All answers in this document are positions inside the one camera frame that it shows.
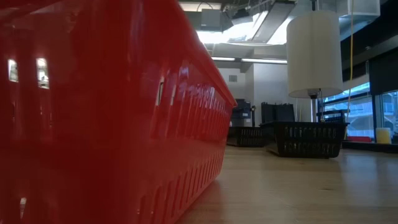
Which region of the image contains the red plastic slotted basket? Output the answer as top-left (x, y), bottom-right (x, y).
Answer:
top-left (0, 0), bottom-right (238, 224)

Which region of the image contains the black plastic slotted basket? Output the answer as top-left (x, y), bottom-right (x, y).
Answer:
top-left (259, 120), bottom-right (349, 159)
top-left (226, 126), bottom-right (275, 148)

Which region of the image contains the black background machine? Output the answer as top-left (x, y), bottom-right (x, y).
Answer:
top-left (230, 98), bottom-right (256, 127)

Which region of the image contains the black background monitor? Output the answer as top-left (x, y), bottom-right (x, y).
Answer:
top-left (261, 101), bottom-right (295, 123)

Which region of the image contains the white shade table lamp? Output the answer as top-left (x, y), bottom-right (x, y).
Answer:
top-left (286, 9), bottom-right (345, 124)

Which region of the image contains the flat red object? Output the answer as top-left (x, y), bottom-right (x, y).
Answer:
top-left (346, 136), bottom-right (373, 143)

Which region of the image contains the yellow cylindrical container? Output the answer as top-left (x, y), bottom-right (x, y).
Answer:
top-left (375, 127), bottom-right (392, 144)

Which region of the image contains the grey ceiling duct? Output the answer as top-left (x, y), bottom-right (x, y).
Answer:
top-left (251, 1), bottom-right (296, 44)

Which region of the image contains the black aluminium table frame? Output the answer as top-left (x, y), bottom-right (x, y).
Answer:
top-left (341, 140), bottom-right (398, 154)

